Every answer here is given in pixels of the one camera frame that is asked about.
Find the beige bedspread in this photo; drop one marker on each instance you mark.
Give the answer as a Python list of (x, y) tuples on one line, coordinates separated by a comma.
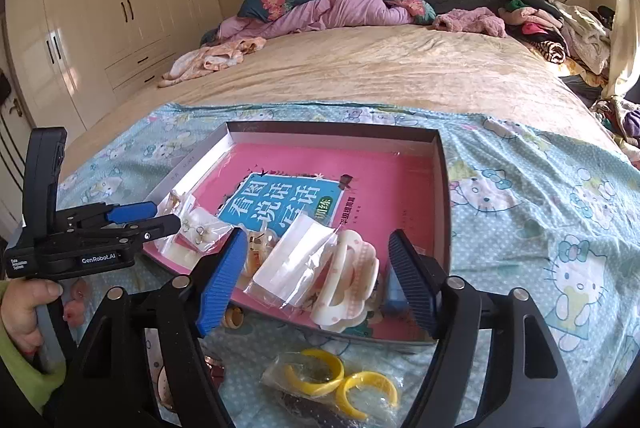
[(375, 68)]

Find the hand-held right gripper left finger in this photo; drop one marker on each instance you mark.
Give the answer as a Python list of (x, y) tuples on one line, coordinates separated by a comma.
[(220, 280)]

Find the small blue box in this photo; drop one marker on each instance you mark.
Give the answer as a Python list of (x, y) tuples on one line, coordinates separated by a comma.
[(395, 293)]

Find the purple garment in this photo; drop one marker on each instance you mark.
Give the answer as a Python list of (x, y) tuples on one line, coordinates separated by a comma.
[(625, 123)]

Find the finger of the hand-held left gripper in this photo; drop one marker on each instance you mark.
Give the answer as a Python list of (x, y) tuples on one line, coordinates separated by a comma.
[(150, 228), (132, 210)]

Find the purple quilt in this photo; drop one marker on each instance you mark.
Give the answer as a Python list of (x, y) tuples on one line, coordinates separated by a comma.
[(340, 10)]

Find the grey cardboard box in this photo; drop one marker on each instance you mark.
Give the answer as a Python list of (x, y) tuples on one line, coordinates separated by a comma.
[(442, 188)]

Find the pile of clothes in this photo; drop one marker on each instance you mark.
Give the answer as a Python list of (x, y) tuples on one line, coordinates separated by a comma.
[(560, 28)]

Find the clear plastic bag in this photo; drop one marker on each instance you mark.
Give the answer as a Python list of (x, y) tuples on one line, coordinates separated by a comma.
[(295, 258)]

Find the person's left hand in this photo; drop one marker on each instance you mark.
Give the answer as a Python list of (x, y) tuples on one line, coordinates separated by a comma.
[(20, 308)]

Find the small floral pillow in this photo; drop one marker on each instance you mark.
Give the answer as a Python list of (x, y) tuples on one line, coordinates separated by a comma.
[(412, 5)]

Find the dark hair clip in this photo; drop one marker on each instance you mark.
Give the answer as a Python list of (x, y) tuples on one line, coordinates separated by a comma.
[(310, 410)]

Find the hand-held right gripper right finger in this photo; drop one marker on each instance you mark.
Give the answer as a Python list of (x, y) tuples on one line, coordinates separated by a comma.
[(412, 283)]

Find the pink book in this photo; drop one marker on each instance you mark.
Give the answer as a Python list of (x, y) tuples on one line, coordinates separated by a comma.
[(310, 168)]

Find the cream hair claw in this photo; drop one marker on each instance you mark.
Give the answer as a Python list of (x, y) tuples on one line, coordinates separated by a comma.
[(350, 278)]

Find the flower earring card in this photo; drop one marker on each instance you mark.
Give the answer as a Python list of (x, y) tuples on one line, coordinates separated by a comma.
[(200, 230)]

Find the pearl bow hair clip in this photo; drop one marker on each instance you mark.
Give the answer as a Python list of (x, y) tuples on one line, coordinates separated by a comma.
[(257, 255)]

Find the cream door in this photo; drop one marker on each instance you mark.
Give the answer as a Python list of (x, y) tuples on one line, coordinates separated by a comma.
[(15, 158)]

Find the pink fuzzy garment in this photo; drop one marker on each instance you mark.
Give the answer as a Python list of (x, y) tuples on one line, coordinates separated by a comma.
[(470, 23)]

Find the yellow bangle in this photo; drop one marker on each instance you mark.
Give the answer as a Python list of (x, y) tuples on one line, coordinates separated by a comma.
[(295, 378), (350, 403)]

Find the peach garment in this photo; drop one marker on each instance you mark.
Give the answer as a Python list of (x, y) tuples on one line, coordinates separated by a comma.
[(210, 60)]

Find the cream curtain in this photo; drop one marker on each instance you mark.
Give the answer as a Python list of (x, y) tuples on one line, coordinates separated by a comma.
[(625, 33)]

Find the clear bangle bag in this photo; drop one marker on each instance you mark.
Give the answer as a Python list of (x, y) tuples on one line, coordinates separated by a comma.
[(270, 373)]

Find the cat print blanket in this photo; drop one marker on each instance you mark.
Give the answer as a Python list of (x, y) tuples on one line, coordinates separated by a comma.
[(525, 218)]

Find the cream wardrobe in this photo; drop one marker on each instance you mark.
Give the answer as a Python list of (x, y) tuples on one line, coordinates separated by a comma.
[(110, 8)]

